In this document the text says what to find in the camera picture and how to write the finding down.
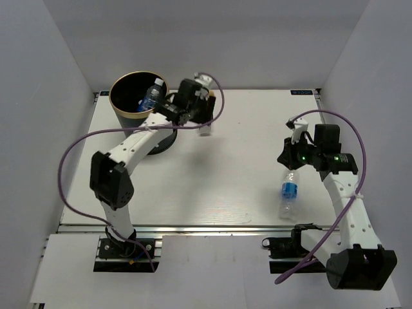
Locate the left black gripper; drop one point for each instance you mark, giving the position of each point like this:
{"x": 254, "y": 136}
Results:
{"x": 206, "y": 116}

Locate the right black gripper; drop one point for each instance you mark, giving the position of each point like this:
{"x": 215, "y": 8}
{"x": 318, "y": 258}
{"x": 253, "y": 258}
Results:
{"x": 287, "y": 156}

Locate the large clear unlabelled bottle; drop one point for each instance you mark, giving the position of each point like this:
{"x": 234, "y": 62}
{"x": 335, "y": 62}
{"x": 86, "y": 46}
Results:
{"x": 152, "y": 96}

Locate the small clear bottle blue label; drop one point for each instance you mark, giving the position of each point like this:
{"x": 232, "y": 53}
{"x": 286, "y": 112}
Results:
{"x": 288, "y": 194}

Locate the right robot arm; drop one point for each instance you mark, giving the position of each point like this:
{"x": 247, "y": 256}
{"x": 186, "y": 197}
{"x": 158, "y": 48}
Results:
{"x": 352, "y": 254}

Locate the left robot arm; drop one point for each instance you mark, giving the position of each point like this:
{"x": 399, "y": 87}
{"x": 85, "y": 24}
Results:
{"x": 110, "y": 178}

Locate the dark green cylindrical bin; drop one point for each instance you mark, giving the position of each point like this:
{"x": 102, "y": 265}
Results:
{"x": 125, "y": 97}

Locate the clear bottle with silver cap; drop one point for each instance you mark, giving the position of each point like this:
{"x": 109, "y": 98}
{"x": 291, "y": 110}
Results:
{"x": 205, "y": 130}

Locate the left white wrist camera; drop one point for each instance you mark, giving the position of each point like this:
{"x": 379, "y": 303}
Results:
{"x": 204, "y": 79}

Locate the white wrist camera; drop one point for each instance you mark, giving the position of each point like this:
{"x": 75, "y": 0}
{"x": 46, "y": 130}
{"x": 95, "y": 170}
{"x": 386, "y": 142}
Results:
{"x": 204, "y": 79}
{"x": 298, "y": 125}

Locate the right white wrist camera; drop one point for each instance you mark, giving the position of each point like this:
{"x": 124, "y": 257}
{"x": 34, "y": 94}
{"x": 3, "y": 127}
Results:
{"x": 298, "y": 125}

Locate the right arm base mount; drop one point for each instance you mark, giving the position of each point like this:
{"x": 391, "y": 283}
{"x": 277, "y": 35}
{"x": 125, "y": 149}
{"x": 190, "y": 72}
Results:
{"x": 286, "y": 252}

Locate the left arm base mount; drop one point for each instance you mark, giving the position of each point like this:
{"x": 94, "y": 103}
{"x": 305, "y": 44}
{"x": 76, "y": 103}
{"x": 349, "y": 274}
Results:
{"x": 114, "y": 256}

